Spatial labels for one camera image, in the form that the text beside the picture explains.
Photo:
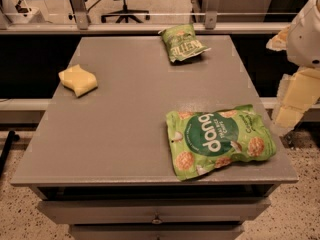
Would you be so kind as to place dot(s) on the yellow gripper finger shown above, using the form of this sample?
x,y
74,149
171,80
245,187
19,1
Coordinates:
x,y
279,41
296,94

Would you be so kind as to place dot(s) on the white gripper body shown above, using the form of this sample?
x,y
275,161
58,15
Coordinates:
x,y
306,39

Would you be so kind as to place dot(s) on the green jalapeno chip bag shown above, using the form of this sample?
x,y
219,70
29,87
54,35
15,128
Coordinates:
x,y
181,42

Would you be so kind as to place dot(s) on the green rice chip bag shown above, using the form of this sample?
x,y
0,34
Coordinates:
x,y
201,142

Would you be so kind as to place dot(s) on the upper grey drawer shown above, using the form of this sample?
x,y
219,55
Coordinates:
x,y
153,211

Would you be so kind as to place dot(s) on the grey drawer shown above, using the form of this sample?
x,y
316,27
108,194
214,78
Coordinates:
x,y
153,211
178,231

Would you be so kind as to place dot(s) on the grey drawer cabinet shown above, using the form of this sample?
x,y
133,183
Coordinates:
x,y
112,143

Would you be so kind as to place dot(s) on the yellow sponge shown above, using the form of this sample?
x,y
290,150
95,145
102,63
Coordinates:
x,y
78,80

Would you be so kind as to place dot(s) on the lower grey drawer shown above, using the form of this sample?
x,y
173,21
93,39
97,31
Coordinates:
x,y
178,231

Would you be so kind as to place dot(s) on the black pole on floor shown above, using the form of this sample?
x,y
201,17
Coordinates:
x,y
11,137

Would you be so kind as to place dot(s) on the grey metal post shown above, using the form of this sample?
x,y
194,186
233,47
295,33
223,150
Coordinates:
x,y
80,13

